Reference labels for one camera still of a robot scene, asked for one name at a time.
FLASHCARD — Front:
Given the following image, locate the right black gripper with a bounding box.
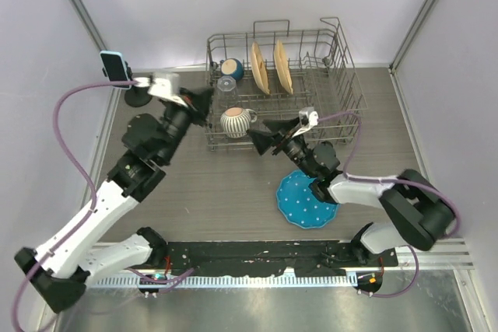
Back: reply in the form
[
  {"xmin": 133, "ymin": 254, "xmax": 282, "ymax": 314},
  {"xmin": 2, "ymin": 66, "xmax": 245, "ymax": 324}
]
[{"xmin": 248, "ymin": 116, "xmax": 317, "ymax": 178}]

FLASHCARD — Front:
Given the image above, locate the grey wire dish rack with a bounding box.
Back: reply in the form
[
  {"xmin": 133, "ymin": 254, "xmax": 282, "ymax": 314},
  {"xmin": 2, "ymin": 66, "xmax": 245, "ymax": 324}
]
[{"xmin": 205, "ymin": 17, "xmax": 367, "ymax": 151}]

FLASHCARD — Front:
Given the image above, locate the black phone stand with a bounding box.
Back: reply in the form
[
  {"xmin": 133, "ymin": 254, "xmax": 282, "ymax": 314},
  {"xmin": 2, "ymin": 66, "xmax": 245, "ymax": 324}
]
[{"xmin": 122, "ymin": 63, "xmax": 152, "ymax": 107}]

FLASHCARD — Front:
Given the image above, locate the phone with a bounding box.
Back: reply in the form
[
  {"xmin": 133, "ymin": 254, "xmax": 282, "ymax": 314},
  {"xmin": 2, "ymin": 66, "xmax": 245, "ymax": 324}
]
[{"xmin": 100, "ymin": 51, "xmax": 132, "ymax": 89}]

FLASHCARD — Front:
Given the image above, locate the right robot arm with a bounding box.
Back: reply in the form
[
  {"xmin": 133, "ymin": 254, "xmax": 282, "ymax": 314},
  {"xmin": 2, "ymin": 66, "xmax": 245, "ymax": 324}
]
[{"xmin": 247, "ymin": 118, "xmax": 457, "ymax": 266}]

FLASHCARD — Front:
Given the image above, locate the clear glass cup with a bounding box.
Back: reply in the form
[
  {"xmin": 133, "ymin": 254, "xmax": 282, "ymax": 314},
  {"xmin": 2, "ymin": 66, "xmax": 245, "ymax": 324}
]
[{"xmin": 217, "ymin": 75, "xmax": 239, "ymax": 110}]

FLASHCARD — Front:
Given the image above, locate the striped ceramic mug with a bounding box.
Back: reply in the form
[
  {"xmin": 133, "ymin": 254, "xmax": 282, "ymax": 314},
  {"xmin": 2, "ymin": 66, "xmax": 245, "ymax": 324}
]
[{"xmin": 220, "ymin": 107, "xmax": 258, "ymax": 138}]

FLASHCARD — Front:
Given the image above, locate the blue ceramic bowl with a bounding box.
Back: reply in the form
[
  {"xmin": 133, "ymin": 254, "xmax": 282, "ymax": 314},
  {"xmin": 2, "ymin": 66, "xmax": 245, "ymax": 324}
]
[{"xmin": 220, "ymin": 58, "xmax": 244, "ymax": 82}]

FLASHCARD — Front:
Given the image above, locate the right beige plate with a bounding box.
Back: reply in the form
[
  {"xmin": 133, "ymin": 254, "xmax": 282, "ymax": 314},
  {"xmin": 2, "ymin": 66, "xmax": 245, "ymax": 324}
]
[{"xmin": 274, "ymin": 40, "xmax": 293, "ymax": 94}]

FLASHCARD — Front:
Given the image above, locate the beige plate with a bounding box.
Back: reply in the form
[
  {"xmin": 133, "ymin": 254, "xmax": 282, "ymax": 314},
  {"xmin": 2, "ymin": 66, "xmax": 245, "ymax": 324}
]
[
  {"xmin": 251, "ymin": 41, "xmax": 270, "ymax": 95},
  {"xmin": 274, "ymin": 40, "xmax": 293, "ymax": 94}
]

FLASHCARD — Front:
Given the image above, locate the left beige plate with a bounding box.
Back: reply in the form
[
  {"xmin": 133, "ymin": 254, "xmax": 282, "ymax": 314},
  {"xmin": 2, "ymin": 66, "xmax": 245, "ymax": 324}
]
[{"xmin": 251, "ymin": 41, "xmax": 270, "ymax": 95}]

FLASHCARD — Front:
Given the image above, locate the blue polka dot plate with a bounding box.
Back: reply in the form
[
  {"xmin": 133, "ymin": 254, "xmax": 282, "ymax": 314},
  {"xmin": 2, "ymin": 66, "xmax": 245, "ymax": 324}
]
[{"xmin": 275, "ymin": 170, "xmax": 340, "ymax": 229}]

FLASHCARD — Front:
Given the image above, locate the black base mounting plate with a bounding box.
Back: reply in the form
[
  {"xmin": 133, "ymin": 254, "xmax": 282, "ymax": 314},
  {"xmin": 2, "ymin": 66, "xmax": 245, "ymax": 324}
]
[{"xmin": 167, "ymin": 240, "xmax": 398, "ymax": 278}]

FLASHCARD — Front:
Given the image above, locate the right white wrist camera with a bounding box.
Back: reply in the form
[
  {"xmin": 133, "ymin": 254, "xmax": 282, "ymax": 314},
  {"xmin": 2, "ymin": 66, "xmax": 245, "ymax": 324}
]
[{"xmin": 292, "ymin": 107, "xmax": 319, "ymax": 138}]

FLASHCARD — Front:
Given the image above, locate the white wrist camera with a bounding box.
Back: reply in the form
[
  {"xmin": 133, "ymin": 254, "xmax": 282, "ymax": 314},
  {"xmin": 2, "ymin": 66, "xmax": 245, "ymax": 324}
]
[
  {"xmin": 133, "ymin": 72, "xmax": 187, "ymax": 107},
  {"xmin": 292, "ymin": 107, "xmax": 319, "ymax": 138}
]

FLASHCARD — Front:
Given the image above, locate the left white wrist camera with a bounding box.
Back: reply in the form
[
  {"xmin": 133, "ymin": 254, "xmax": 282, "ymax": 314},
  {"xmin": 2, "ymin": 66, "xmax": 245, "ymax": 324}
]
[{"xmin": 133, "ymin": 72, "xmax": 187, "ymax": 107}]

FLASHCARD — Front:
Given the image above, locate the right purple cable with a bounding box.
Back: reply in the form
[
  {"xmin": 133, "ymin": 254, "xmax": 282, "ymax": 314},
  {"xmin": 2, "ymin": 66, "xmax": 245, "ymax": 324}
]
[{"xmin": 317, "ymin": 111, "xmax": 462, "ymax": 298}]

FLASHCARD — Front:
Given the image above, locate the purple cable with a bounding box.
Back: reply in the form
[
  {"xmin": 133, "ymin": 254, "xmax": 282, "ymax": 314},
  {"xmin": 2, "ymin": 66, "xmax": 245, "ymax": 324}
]
[
  {"xmin": 317, "ymin": 111, "xmax": 462, "ymax": 298},
  {"xmin": 9, "ymin": 79, "xmax": 195, "ymax": 332}
]

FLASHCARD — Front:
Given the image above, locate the white slotted cable duct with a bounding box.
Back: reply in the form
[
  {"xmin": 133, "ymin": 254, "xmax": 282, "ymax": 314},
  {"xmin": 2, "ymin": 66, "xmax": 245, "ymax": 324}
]
[{"xmin": 93, "ymin": 270, "xmax": 357, "ymax": 289}]

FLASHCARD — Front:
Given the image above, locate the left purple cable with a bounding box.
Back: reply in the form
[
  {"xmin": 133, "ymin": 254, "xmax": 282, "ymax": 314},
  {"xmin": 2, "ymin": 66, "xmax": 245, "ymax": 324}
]
[{"xmin": 9, "ymin": 79, "xmax": 195, "ymax": 332}]

